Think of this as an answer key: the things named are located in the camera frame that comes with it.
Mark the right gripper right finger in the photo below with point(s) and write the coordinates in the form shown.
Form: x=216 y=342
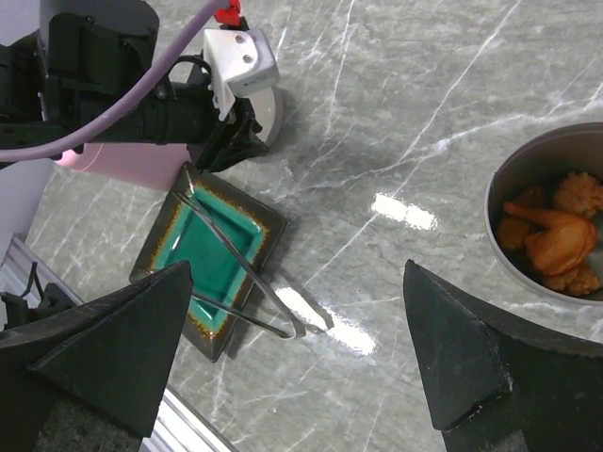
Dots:
x=495 y=381

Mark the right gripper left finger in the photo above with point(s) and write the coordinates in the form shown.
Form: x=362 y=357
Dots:
x=94 y=358

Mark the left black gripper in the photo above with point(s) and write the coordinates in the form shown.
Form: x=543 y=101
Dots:
x=188 y=116

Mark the grey round lid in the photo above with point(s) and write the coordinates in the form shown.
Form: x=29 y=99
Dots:
x=268 y=107

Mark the metal tongs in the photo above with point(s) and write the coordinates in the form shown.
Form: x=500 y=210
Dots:
x=187 y=197

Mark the pink cylindrical container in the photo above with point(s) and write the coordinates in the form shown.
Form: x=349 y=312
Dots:
x=141 y=164

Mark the fried chicken piece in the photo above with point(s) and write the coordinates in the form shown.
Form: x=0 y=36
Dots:
x=579 y=194
x=578 y=281

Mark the brown fried nugget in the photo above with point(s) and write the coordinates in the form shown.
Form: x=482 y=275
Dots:
x=512 y=231

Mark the orange chicken drumstick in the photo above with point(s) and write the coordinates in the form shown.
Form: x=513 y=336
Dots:
x=564 y=243

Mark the grey cylindrical container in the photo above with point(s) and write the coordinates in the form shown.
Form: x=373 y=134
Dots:
x=542 y=161

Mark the square black teal plate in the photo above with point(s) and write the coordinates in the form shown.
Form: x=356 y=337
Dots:
x=178 y=235

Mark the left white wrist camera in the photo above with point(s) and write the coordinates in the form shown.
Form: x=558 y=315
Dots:
x=241 y=62

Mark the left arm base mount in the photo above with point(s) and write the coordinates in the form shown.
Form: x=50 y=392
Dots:
x=53 y=302

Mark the aluminium front rail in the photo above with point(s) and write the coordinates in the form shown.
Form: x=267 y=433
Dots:
x=94 y=376

